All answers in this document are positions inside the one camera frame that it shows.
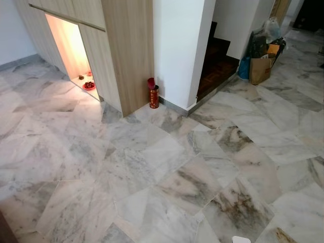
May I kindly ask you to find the brown paper bag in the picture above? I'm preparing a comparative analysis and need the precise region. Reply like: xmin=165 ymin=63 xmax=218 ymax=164
xmin=249 ymin=53 xmax=274 ymax=86

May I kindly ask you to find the blue bag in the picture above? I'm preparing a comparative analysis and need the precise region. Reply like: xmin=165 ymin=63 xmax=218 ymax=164
xmin=238 ymin=56 xmax=252 ymax=80

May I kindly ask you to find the dark green bag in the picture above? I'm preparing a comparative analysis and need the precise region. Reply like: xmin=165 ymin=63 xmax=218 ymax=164
xmin=250 ymin=30 xmax=271 ymax=59

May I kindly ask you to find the clear plastic bag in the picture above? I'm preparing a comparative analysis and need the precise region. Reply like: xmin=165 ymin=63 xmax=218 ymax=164
xmin=262 ymin=17 xmax=282 ymax=42

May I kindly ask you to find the dark wooden staircase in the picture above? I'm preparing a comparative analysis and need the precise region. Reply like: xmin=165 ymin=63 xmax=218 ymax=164
xmin=196 ymin=21 xmax=241 ymax=101

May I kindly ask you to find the red cylindrical tin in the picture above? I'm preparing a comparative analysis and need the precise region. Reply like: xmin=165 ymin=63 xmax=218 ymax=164
xmin=147 ymin=77 xmax=160 ymax=109

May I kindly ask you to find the light wooden cabinet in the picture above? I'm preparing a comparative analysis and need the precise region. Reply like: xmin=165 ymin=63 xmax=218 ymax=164
xmin=14 ymin=0 xmax=155 ymax=118

